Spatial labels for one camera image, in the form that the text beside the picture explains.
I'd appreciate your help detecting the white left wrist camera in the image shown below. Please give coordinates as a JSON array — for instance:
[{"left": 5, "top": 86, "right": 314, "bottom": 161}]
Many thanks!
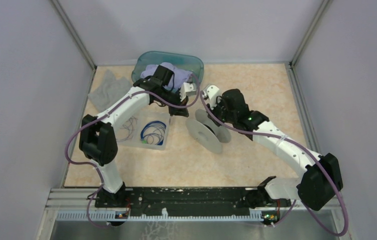
[{"left": 179, "top": 82, "right": 197, "bottom": 102}]

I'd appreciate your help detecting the teal plastic basin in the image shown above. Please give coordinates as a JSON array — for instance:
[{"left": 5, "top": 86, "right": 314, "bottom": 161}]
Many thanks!
[{"left": 131, "top": 51, "right": 204, "bottom": 83}]

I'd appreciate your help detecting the lavender cloth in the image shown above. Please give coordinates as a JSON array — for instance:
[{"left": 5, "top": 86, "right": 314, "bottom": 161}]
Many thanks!
[{"left": 140, "top": 62, "right": 192, "bottom": 90}]

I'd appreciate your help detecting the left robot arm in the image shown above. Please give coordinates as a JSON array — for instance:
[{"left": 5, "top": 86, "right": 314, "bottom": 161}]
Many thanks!
[{"left": 78, "top": 65, "right": 199, "bottom": 207}]

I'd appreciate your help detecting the white slotted cable duct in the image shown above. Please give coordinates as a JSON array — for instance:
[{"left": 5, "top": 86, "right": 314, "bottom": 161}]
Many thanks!
[{"left": 56, "top": 208, "right": 264, "bottom": 222}]

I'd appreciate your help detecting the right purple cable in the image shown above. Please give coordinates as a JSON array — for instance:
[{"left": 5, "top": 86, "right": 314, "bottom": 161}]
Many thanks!
[{"left": 199, "top": 90, "right": 349, "bottom": 237}]

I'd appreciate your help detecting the white perforated cable spool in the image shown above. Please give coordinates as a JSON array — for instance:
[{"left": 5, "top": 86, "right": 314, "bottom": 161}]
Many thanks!
[{"left": 185, "top": 109, "right": 232, "bottom": 154}]

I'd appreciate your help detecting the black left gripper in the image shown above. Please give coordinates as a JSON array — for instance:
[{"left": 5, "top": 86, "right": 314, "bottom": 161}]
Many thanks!
[{"left": 155, "top": 87, "right": 189, "bottom": 117}]

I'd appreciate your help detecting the clear plastic divided tray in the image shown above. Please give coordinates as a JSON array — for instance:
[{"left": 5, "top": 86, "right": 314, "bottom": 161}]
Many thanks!
[{"left": 115, "top": 111, "right": 171, "bottom": 151}]

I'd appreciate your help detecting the blue thin wire coil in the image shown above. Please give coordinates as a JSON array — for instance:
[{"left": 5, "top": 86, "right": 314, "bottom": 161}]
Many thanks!
[{"left": 117, "top": 114, "right": 139, "bottom": 143}]

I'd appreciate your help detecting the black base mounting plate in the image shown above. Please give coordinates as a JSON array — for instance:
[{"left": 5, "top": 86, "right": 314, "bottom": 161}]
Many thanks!
[{"left": 95, "top": 187, "right": 291, "bottom": 219}]

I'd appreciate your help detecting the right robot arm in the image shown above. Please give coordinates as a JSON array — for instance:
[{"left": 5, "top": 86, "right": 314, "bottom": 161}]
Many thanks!
[{"left": 202, "top": 85, "right": 343, "bottom": 211}]

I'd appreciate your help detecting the clear plastic bag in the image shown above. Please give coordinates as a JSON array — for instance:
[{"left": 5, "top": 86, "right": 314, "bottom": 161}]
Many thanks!
[{"left": 88, "top": 69, "right": 133, "bottom": 112}]

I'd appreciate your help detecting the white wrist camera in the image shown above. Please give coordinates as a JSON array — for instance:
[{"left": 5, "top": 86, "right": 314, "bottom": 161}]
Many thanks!
[
  {"left": 179, "top": 82, "right": 197, "bottom": 102},
  {"left": 202, "top": 84, "right": 221, "bottom": 110}
]

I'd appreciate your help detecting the blue cable coil green connector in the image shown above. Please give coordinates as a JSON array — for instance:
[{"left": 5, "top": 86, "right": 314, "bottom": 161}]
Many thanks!
[{"left": 140, "top": 120, "right": 167, "bottom": 146}]

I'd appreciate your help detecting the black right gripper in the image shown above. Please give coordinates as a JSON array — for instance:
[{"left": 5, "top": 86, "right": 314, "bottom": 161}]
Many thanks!
[{"left": 205, "top": 96, "right": 237, "bottom": 127}]

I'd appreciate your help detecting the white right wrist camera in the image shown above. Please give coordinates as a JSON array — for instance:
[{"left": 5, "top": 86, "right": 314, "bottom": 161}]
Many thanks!
[{"left": 202, "top": 84, "right": 221, "bottom": 110}]

